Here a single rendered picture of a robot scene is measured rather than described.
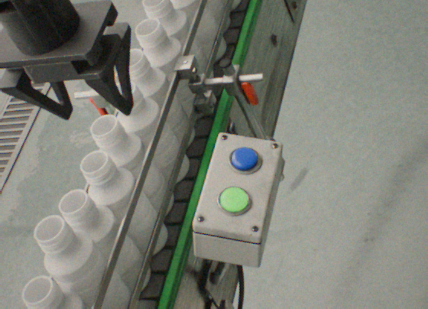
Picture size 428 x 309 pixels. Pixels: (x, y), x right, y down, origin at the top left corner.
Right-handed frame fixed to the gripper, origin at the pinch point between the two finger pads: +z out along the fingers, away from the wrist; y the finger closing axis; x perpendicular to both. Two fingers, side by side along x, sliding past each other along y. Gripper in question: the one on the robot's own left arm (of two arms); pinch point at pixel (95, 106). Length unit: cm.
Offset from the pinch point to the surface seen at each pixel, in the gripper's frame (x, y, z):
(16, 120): 135, -150, 139
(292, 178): 104, -42, 138
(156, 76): 29.1, -13.3, 24.4
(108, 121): 18.8, -15.6, 21.6
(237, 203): 8.3, 3.0, 25.2
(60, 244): -1.7, -13.1, 18.8
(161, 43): 34.0, -13.4, 22.9
